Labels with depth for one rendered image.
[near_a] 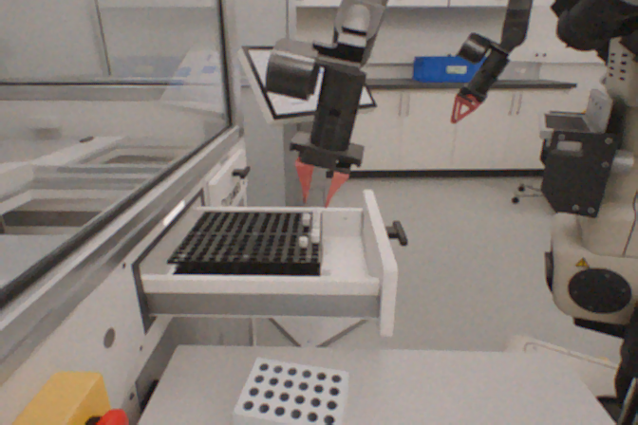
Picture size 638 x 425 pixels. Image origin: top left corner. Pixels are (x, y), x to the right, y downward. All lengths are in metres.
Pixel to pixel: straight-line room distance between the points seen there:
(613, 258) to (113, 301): 0.87
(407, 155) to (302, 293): 3.22
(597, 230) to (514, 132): 3.13
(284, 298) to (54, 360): 0.26
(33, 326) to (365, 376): 0.39
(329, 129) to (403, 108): 3.09
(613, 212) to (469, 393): 0.49
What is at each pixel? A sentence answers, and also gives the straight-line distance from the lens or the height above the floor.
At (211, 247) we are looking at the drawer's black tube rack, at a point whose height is 0.90.
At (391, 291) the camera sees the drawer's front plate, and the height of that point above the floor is 0.89.
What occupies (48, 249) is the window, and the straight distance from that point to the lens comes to 0.44.
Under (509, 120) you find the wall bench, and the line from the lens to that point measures 3.96.
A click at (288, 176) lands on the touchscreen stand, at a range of 1.64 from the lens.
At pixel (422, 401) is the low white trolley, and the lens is 0.57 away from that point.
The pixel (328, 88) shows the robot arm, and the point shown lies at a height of 1.14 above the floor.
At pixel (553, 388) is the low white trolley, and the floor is 0.76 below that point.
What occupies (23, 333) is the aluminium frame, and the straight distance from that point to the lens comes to 0.41.
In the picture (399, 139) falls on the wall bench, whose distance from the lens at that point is 3.64.
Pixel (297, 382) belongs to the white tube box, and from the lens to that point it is 0.52.
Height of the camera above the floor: 1.19
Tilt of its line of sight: 21 degrees down
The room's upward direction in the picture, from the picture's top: straight up
